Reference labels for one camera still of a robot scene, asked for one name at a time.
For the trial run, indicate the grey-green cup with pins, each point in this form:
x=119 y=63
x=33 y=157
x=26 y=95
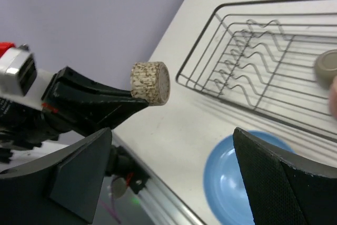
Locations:
x=325 y=68

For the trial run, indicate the pink cup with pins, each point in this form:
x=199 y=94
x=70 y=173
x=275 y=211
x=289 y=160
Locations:
x=333 y=98

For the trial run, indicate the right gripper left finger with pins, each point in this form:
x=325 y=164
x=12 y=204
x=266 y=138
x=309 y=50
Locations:
x=62 y=187

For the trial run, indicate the black wire dish rack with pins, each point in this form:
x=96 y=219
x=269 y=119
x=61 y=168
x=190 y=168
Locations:
x=259 y=56

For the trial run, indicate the speckled grey cup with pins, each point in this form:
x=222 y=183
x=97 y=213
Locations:
x=150 y=81

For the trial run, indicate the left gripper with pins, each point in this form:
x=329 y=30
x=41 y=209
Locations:
x=82 y=104

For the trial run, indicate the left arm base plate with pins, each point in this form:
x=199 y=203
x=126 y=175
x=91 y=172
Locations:
x=125 y=172

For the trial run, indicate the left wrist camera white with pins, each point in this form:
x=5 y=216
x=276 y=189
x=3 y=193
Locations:
x=21 y=81

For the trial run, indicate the blue plate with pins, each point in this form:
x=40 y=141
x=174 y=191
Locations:
x=224 y=187

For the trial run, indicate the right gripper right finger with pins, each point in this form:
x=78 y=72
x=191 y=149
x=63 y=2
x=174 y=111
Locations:
x=283 y=187

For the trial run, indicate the aluminium rail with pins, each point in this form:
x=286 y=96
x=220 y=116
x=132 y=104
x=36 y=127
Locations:
x=163 y=206

